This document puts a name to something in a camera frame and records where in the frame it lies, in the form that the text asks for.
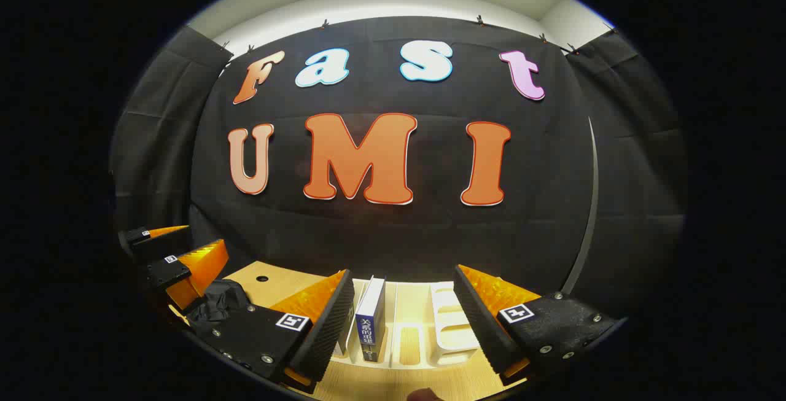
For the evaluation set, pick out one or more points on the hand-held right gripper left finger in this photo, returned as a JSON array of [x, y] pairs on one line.
[[334, 327]]

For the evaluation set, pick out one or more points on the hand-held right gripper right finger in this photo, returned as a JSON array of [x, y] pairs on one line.
[[479, 321]]

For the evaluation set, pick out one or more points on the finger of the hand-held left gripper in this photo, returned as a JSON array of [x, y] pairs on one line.
[[169, 272], [153, 242]]

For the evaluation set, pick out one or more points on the white bookshelf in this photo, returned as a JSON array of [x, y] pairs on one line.
[[454, 327]]

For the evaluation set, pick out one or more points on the blue picture cover book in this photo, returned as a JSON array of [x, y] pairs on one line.
[[370, 327]]

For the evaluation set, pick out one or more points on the black schoolbag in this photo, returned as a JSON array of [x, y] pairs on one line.
[[221, 296]]

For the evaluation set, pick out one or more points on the black backdrop cloth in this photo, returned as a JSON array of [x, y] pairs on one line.
[[393, 235]]

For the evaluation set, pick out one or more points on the grey pole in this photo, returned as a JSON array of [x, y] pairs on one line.
[[593, 204]]

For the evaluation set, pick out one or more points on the row of black cloth clips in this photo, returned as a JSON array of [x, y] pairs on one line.
[[324, 23]]

